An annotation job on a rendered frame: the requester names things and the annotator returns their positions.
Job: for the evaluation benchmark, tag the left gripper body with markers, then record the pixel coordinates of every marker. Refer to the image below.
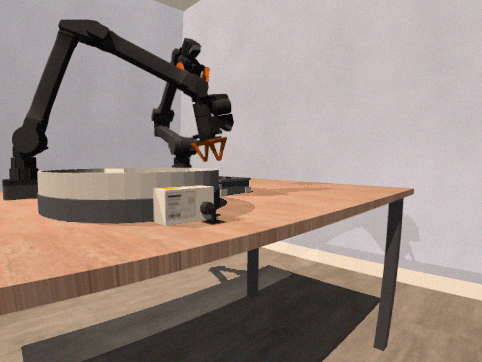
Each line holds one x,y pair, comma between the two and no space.
193,67

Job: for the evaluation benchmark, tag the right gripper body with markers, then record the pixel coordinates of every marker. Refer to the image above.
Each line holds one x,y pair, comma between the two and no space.
204,130

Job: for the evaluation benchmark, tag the divided red and yellow tray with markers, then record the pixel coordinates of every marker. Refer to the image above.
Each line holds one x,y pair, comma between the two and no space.
235,185

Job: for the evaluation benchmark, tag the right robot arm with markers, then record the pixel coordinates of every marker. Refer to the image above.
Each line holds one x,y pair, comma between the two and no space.
27,139

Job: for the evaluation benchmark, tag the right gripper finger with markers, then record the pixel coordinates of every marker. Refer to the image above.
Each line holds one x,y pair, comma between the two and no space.
212,146
195,146

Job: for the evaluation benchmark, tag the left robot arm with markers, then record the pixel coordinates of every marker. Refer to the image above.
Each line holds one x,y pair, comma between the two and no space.
164,114

